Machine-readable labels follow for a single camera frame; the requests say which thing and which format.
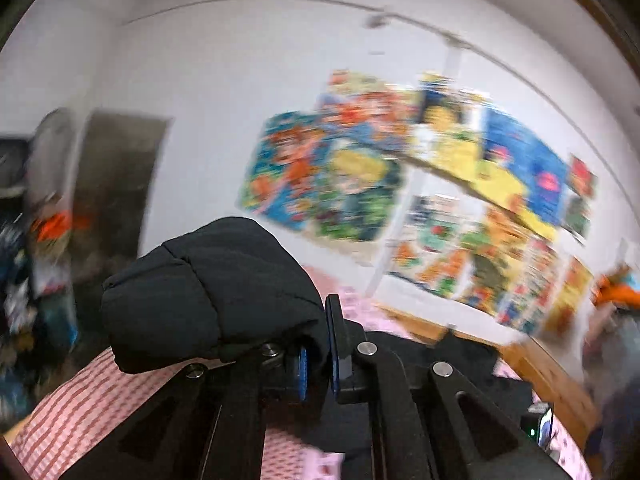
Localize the blue drawing wall poster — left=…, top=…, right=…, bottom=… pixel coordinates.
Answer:
left=475, top=110, right=571, bottom=241

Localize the small red wall poster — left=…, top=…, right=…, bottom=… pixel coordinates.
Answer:
left=565, top=155, right=599, bottom=202

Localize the yellow drawing wall poster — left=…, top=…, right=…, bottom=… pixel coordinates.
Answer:
left=415, top=72, right=488, bottom=191

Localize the small green wall poster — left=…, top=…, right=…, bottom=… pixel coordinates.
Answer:
left=562, top=195, right=594, bottom=246

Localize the red orange comic wall poster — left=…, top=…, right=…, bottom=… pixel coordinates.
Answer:
left=315, top=70, right=421, bottom=151

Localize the fruit drawing wall poster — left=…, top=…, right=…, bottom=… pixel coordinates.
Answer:
left=387, top=192, right=491, bottom=298

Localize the black puffer jacket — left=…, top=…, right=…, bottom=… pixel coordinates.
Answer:
left=100, top=216, right=533, bottom=466

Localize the round standing fan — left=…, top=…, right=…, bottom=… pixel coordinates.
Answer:
left=27, top=107, right=77, bottom=213

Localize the grey cloth bundle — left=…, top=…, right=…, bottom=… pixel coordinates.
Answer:
left=582, top=310, right=640, bottom=478

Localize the orange-haired girl wall poster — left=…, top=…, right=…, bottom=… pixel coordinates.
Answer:
left=237, top=112, right=331, bottom=233

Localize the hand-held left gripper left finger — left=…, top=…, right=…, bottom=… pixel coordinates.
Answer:
left=60, top=342, right=309, bottom=480

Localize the orange plush toy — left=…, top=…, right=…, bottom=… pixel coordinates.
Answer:
left=592, top=264, right=640, bottom=312

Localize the grey wall panel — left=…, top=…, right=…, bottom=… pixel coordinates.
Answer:
left=74, top=109, right=172, bottom=267

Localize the dark green vase wall poster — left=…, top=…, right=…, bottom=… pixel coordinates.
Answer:
left=457, top=205, right=531, bottom=316

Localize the dragon drawing wall poster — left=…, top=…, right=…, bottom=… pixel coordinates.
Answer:
left=497, top=237, right=566, bottom=333

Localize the blond character wall poster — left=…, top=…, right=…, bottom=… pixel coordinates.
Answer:
left=305, top=142, right=407, bottom=243

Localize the yellow bear wall poster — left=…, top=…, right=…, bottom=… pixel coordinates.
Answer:
left=545, top=255, right=596, bottom=336

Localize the wooden bed frame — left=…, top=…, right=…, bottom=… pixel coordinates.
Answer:
left=377, top=302, right=601, bottom=443

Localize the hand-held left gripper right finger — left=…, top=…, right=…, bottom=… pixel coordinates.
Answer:
left=325, top=294, right=571, bottom=480

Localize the pile of colourful clutter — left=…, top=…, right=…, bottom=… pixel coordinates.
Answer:
left=0, top=210, right=83, bottom=416

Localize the red checkered bed sheet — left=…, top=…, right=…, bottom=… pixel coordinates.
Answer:
left=10, top=347, right=301, bottom=480

